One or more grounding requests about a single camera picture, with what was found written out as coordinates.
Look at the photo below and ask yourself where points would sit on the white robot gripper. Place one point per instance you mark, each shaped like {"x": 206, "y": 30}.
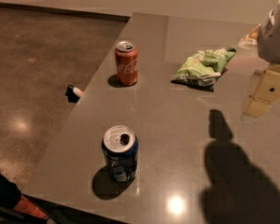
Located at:
{"x": 275, "y": 36}

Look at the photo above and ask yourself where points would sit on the green jalapeno chip bag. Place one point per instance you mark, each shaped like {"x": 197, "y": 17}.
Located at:
{"x": 204, "y": 68}

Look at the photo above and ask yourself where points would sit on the white orange object behind gripper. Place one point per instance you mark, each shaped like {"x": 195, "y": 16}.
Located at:
{"x": 251, "y": 39}

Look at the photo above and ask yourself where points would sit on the red Coca-Cola can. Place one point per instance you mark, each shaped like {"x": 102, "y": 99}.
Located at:
{"x": 126, "y": 55}

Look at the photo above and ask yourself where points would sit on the blue Pepsi can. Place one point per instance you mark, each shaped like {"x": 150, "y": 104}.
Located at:
{"x": 120, "y": 148}

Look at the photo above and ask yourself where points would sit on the small black white floor object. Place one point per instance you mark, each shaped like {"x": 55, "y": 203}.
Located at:
{"x": 73, "y": 91}

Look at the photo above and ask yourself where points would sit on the black red object bottom left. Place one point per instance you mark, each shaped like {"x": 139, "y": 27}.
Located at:
{"x": 17, "y": 209}

